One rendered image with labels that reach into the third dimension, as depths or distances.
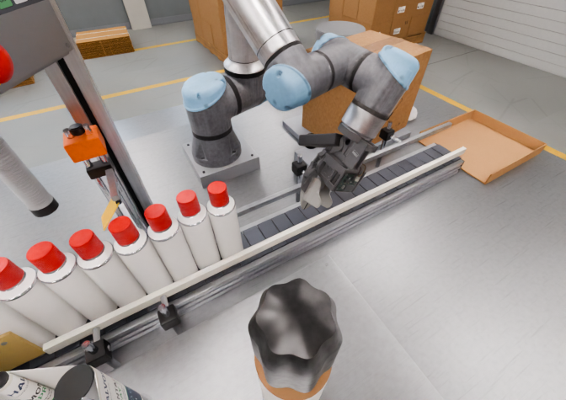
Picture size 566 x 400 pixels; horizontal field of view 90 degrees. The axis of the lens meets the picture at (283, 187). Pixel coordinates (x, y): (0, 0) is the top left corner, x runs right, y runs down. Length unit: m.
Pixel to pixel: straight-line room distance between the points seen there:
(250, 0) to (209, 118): 0.35
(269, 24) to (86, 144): 0.33
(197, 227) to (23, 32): 0.33
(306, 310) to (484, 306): 0.55
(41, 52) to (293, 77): 0.32
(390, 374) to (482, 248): 0.41
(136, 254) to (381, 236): 0.55
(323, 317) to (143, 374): 0.40
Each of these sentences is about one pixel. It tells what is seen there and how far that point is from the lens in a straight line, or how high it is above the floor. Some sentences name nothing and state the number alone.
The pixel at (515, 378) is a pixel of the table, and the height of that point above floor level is 0.83.
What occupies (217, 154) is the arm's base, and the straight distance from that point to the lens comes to 0.84.
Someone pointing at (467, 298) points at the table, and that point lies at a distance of 0.76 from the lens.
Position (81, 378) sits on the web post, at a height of 1.07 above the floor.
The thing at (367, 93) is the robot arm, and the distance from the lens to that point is 0.55.
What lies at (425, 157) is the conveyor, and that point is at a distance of 0.97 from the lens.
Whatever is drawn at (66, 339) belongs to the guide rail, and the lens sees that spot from 0.64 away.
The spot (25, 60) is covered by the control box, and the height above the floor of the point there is 1.31.
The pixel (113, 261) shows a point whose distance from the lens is 0.54.
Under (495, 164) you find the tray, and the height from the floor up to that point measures 0.83.
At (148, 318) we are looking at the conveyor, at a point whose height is 0.88.
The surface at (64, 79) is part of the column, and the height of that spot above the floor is 1.26.
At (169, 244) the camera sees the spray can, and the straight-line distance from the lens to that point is 0.52.
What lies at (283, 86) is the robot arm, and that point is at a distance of 0.48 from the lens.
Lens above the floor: 1.42
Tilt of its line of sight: 45 degrees down
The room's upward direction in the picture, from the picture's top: straight up
